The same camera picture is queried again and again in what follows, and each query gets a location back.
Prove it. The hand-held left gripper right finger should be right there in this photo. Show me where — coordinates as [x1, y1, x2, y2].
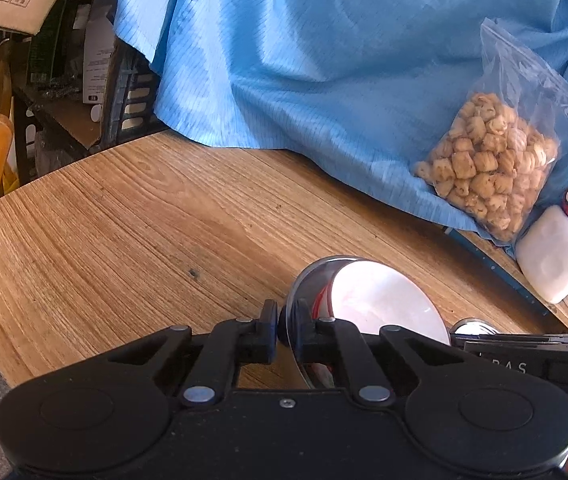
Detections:
[291, 299, 480, 407]

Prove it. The white container with blue clip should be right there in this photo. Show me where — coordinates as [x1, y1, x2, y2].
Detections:
[515, 206, 568, 305]

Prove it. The blue strip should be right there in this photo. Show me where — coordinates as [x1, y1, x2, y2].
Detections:
[443, 226, 551, 317]

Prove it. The white bowl with pink rim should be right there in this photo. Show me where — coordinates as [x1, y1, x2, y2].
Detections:
[321, 261, 452, 348]

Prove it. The black plastic crate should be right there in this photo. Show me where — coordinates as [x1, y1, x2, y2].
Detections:
[100, 39, 164, 150]

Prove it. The clear bag of biscuits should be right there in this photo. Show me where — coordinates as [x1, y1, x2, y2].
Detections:
[413, 17, 568, 243]

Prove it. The dark wooden shelf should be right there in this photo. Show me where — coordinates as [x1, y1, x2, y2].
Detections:
[11, 79, 107, 186]

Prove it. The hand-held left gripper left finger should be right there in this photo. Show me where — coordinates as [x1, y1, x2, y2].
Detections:
[106, 300, 281, 407]

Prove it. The plain steel plate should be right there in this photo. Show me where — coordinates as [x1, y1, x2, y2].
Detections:
[450, 317, 501, 342]

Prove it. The white carton box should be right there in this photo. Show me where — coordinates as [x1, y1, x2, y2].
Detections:
[81, 2, 117, 107]

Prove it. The light blue cloth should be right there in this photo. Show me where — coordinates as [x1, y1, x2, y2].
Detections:
[111, 0, 568, 248]

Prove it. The dark green box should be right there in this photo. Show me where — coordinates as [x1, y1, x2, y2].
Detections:
[28, 0, 87, 87]

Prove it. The steel plate with sticker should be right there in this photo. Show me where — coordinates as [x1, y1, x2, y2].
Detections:
[284, 255, 454, 392]

